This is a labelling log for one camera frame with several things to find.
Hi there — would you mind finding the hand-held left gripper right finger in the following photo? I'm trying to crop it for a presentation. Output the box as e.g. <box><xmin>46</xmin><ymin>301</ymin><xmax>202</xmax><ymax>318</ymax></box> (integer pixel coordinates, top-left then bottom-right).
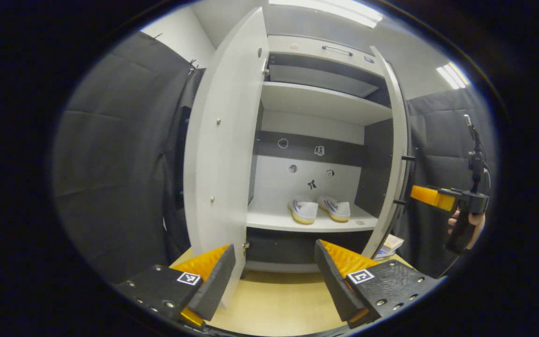
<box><xmin>315</xmin><ymin>240</ymin><xmax>438</xmax><ymax>328</ymax></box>

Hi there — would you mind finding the black door handle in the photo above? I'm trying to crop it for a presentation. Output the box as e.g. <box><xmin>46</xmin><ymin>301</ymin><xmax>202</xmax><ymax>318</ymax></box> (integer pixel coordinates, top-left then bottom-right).
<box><xmin>393</xmin><ymin>147</ymin><xmax>417</xmax><ymax>206</ymax></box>

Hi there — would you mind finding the white striped shoe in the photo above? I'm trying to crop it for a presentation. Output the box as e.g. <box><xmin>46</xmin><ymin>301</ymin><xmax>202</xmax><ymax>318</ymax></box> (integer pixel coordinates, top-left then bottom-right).
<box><xmin>317</xmin><ymin>196</ymin><xmax>351</xmax><ymax>222</ymax></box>
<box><xmin>287</xmin><ymin>199</ymin><xmax>319</xmax><ymax>225</ymax></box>

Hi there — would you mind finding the white shoe cabinet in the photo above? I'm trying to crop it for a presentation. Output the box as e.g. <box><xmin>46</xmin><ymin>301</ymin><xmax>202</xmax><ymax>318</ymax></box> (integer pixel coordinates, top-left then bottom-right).
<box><xmin>183</xmin><ymin>6</ymin><xmax>413</xmax><ymax>309</ymax></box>

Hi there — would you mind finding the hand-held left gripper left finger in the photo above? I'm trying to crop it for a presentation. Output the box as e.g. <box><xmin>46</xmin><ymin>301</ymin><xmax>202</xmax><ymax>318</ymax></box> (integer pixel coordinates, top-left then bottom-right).
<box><xmin>115</xmin><ymin>243</ymin><xmax>236</xmax><ymax>332</ymax></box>

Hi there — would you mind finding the white cabinet door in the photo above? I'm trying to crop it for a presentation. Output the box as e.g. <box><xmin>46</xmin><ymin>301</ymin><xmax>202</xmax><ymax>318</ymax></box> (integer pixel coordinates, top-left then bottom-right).
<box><xmin>183</xmin><ymin>6</ymin><xmax>270</xmax><ymax>309</ymax></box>
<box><xmin>361</xmin><ymin>45</ymin><xmax>410</xmax><ymax>259</ymax></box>

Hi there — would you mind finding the ceiling light panel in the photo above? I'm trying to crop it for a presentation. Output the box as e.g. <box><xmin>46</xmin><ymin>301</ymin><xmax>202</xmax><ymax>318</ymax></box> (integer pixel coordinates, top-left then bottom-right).
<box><xmin>436</xmin><ymin>62</ymin><xmax>470</xmax><ymax>89</ymax></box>
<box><xmin>269</xmin><ymin>0</ymin><xmax>383</xmax><ymax>29</ymax></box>

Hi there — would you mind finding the white paper booklet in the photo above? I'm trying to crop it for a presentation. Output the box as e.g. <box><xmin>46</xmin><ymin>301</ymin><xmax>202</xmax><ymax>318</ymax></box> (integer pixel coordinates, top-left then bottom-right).
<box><xmin>373</xmin><ymin>234</ymin><xmax>405</xmax><ymax>261</ymax></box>

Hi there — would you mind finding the black backdrop cloth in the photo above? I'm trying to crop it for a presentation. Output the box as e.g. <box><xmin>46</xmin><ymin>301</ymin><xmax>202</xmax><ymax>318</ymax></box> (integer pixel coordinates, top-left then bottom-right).
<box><xmin>52</xmin><ymin>30</ymin><xmax>497</xmax><ymax>281</ymax></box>

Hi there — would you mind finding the metal drawer handle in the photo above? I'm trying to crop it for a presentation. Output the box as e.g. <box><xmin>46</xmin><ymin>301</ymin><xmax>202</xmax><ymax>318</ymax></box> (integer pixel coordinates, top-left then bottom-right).
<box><xmin>322</xmin><ymin>45</ymin><xmax>353</xmax><ymax>57</ymax></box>

